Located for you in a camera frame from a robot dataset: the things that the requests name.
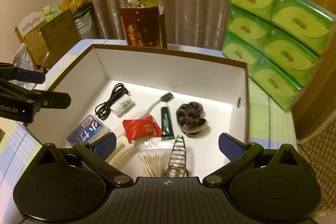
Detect brown cardboard storage box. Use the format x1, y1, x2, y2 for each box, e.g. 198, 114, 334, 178
26, 43, 250, 177

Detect bag of cotton swabs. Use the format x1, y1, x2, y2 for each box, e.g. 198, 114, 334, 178
137, 139, 173, 177

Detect yellow plastic bag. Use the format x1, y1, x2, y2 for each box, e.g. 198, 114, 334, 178
58, 0, 84, 14

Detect cream comb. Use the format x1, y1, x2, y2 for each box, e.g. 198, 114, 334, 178
106, 140, 137, 169

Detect green tissue pack stack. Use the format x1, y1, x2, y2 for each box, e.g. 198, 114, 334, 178
222, 0, 335, 110

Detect dark red gift bag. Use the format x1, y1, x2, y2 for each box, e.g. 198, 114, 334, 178
121, 6, 167, 49

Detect brown cardboard boxes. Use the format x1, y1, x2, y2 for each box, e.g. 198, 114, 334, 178
14, 10, 80, 69

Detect checkered tablecloth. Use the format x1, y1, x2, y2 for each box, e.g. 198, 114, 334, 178
0, 39, 297, 188

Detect red packet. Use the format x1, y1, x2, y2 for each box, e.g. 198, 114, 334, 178
122, 115, 162, 143

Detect quilted beige chair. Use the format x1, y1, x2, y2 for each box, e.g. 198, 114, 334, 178
297, 119, 335, 217

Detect green tube white cap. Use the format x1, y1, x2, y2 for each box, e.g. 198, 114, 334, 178
161, 105, 175, 141

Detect white pill bottle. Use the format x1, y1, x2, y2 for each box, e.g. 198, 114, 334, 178
110, 94, 134, 117

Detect dark purple scrunchie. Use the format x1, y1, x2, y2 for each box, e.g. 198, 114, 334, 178
175, 102, 208, 138

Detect white toothbrush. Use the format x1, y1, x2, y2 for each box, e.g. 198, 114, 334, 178
112, 93, 174, 138

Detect blue tissue packet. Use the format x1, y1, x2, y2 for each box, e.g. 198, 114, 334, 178
67, 115, 109, 146

